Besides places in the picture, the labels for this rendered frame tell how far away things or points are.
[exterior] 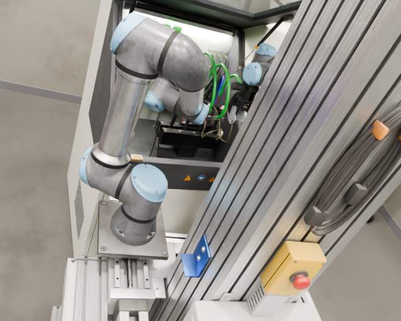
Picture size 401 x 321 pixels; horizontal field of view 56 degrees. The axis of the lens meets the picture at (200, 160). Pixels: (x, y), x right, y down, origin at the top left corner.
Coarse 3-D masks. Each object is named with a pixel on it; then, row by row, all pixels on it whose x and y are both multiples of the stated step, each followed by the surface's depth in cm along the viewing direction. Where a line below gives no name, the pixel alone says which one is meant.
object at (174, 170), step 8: (136, 160) 167; (144, 160) 169; (152, 160) 171; (160, 160) 174; (168, 160) 176; (176, 160) 178; (184, 160) 180; (192, 160) 182; (200, 160) 185; (160, 168) 174; (168, 168) 176; (176, 168) 177; (184, 168) 179; (192, 168) 181; (200, 168) 182; (208, 168) 184; (216, 168) 186; (168, 176) 179; (176, 176) 181; (184, 176) 183; (192, 176) 184; (208, 176) 188; (168, 184) 183; (176, 184) 184; (184, 184) 186; (192, 184) 188; (200, 184) 190; (208, 184) 192
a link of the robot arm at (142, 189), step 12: (132, 168) 114; (144, 168) 114; (156, 168) 116; (120, 180) 111; (132, 180) 110; (144, 180) 110; (156, 180) 112; (120, 192) 111; (132, 192) 111; (144, 192) 109; (156, 192) 110; (132, 204) 112; (144, 204) 111; (156, 204) 113; (132, 216) 115; (144, 216) 115
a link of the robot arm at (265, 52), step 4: (260, 44) 143; (264, 44) 143; (268, 44) 145; (260, 48) 141; (264, 48) 140; (268, 48) 141; (272, 48) 142; (256, 52) 144; (260, 52) 142; (264, 52) 141; (268, 52) 140; (272, 52) 141; (276, 52) 142; (256, 56) 143; (260, 56) 142; (264, 56) 141; (268, 56) 141; (272, 56) 141; (252, 60) 146; (256, 60) 144; (260, 60) 142; (264, 60) 141; (268, 60) 141
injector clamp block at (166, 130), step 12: (156, 132) 198; (168, 132) 189; (180, 132) 192; (192, 132) 196; (204, 132) 201; (216, 132) 207; (168, 144) 194; (180, 144) 196; (192, 144) 199; (204, 144) 202; (216, 144) 204; (180, 156) 202; (192, 156) 205
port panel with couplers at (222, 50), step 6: (210, 42) 200; (210, 48) 202; (216, 48) 204; (222, 48) 205; (228, 48) 206; (216, 54) 205; (222, 54) 207; (210, 60) 207; (216, 60) 208; (222, 60) 209; (210, 66) 210; (210, 78) 215; (210, 84) 217
